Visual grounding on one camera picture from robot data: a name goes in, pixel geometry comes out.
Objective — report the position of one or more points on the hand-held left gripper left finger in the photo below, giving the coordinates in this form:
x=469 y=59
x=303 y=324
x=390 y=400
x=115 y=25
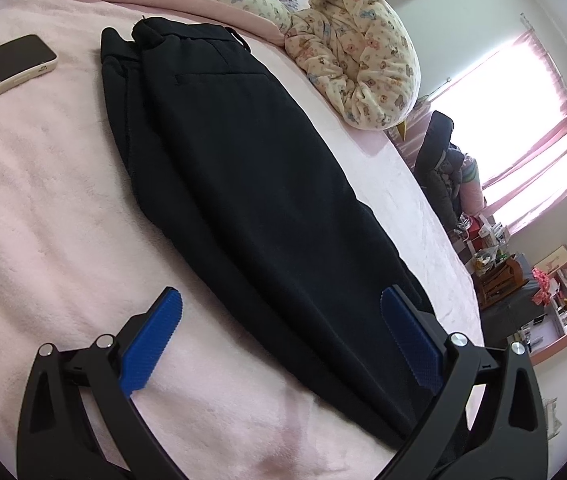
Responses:
x=156 y=340

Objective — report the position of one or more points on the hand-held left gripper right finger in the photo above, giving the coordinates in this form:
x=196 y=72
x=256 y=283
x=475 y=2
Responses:
x=408 y=340

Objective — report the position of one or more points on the black pants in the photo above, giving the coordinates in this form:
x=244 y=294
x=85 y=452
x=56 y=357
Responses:
x=243 y=185

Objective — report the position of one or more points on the dark desk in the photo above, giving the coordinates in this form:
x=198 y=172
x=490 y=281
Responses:
x=513 y=315

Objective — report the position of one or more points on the wooden box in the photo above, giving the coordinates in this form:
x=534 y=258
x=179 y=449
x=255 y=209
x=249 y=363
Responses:
x=503 y=280

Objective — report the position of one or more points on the pink fleece blanket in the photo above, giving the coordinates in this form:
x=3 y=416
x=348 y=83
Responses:
x=38 y=210

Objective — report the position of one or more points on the grey jacket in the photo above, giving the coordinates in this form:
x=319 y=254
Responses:
x=458 y=170

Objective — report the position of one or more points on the black chair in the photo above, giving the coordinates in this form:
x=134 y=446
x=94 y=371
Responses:
x=433 y=160

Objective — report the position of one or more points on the pink curtain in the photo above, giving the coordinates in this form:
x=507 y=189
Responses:
x=538 y=125

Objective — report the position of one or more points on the rolled bear print quilt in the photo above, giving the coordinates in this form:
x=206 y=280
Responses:
x=358 y=45

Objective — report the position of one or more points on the smartphone with white case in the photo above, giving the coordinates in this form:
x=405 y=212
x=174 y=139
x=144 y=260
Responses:
x=3 y=67

